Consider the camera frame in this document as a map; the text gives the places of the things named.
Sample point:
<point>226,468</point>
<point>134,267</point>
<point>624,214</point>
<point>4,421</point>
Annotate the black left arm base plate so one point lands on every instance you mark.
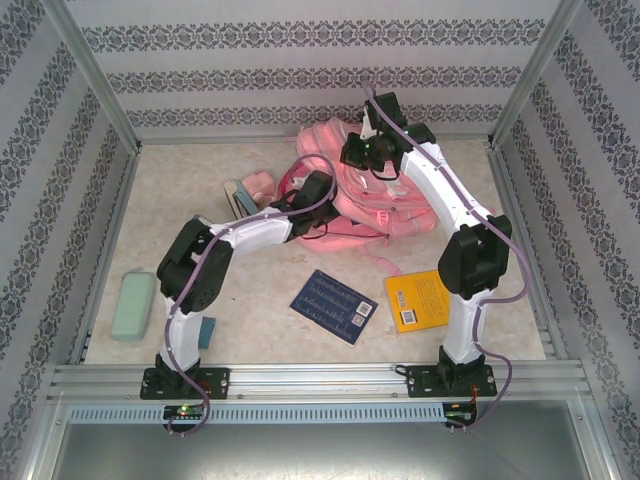
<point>215,382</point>

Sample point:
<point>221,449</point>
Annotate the grey notebook with teal edge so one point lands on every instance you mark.
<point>200,218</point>

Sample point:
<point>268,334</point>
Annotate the yellow book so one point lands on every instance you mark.
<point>415,300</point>

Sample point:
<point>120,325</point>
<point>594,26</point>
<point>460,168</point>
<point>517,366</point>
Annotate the aluminium frame leg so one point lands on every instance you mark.
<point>597,440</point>
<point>42,445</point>

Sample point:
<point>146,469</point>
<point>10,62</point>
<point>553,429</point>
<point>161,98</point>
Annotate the mint green pencil case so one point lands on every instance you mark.
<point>132,306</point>

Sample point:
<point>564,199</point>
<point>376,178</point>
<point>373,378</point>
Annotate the thin aluminium frame rail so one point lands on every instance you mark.
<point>225,139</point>

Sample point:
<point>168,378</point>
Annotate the aluminium side rail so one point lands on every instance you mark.
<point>516,215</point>
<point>108,255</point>

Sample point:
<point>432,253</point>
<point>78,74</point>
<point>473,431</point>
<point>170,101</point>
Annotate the pink student backpack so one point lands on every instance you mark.
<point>370,215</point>

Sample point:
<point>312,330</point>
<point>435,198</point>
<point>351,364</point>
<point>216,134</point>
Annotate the large dark blue book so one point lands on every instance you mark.
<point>330,305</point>

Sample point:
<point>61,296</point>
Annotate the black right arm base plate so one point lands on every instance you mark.
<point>420,382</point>

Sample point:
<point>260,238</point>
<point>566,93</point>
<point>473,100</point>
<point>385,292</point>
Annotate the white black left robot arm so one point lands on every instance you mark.
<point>255,230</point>

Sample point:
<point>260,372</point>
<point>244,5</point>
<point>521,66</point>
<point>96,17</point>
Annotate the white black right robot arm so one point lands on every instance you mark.
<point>440,195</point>

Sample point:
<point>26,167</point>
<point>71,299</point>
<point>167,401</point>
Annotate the grey metal sheet panel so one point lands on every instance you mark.
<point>320,455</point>

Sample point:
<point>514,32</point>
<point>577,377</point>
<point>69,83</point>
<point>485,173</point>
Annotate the wide aluminium mounting rail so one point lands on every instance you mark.
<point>320,380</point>

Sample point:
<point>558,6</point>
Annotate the small teal notebook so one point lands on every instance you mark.
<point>207,334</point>

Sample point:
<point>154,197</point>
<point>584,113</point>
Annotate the aluminium frame post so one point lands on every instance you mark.
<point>533,75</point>
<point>96,75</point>

